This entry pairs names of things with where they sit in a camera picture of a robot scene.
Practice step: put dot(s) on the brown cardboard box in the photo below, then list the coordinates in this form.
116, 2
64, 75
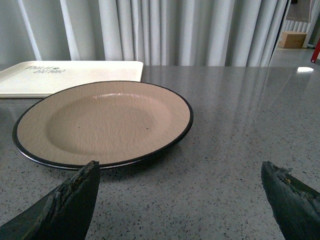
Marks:
292, 39

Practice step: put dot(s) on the beige plate with black rim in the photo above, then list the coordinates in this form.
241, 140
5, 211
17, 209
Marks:
115, 123

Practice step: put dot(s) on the red metal post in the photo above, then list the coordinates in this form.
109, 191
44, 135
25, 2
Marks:
316, 53

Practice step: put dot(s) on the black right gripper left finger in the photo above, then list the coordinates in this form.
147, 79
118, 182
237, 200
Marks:
63, 214

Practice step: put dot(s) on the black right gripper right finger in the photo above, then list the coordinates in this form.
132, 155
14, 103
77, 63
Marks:
295, 205

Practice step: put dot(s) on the cream bear print tray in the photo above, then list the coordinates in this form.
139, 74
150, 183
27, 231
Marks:
38, 79

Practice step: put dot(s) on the grey pleated curtain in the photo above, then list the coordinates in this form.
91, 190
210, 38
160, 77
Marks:
237, 33

